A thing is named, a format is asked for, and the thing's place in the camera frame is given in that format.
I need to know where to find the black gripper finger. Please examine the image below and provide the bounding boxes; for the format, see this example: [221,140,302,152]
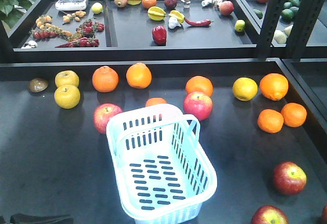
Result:
[10,213,74,223]

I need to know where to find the light blue plastic basket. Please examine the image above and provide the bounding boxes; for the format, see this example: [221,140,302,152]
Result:
[106,104,217,223]

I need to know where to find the yellow pear apple lower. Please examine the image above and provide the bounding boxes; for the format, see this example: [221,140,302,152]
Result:
[54,85,81,109]

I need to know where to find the yellow pear apple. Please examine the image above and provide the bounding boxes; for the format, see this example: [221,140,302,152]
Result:
[55,70,79,87]
[54,85,81,109]

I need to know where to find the pink red apple left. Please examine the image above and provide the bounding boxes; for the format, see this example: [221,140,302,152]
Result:
[94,103,123,134]

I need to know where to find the pink red apple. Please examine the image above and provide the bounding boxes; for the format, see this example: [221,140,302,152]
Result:
[183,92,213,121]
[94,103,123,134]

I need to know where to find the brown mushroom cap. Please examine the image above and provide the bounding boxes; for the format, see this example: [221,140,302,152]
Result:
[28,78,49,93]

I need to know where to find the yellow pear apple upper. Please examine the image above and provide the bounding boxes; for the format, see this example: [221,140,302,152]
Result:
[55,70,79,87]

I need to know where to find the orange back left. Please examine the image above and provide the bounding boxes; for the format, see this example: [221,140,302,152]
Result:
[92,66,119,93]

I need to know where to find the small orange left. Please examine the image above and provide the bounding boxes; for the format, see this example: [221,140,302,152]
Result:
[145,97,167,107]

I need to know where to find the pink red apple centre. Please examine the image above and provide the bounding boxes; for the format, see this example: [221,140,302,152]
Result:
[183,92,213,121]

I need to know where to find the orange behind centre apple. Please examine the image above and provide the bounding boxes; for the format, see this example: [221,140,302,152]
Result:
[185,76,214,96]

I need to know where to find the red bell pepper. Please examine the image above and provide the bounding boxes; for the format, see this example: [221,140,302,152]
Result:
[152,26,167,45]

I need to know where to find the red apple front left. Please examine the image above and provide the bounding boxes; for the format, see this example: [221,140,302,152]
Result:
[251,205,289,224]

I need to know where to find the white garlic bulb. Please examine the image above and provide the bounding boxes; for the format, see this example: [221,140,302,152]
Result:
[168,16,182,30]

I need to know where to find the yellow round citrus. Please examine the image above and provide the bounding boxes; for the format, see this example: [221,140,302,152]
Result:
[232,77,258,102]

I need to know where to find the small tangerine left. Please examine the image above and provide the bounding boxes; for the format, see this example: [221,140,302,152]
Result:
[257,109,284,134]

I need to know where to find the small tangerine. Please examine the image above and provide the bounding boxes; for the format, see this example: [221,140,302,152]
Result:
[257,109,284,134]
[281,103,307,128]

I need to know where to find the red chili pepper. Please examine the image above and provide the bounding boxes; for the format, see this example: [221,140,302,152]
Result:
[184,18,213,27]

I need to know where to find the red apple middle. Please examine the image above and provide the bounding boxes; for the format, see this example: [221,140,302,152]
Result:
[273,161,307,195]

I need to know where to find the black wood produce display stand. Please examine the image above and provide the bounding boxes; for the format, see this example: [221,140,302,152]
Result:
[1,0,326,223]

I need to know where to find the large orange right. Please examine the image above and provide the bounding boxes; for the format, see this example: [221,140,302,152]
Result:
[260,73,289,101]

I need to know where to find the small tangerine right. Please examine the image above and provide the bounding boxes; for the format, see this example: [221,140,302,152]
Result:
[281,103,307,128]

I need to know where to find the red apple front right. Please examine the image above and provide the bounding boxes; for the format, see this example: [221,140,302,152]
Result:
[320,205,327,224]

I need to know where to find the white pear large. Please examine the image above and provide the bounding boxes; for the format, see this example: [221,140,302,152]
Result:
[273,30,287,44]

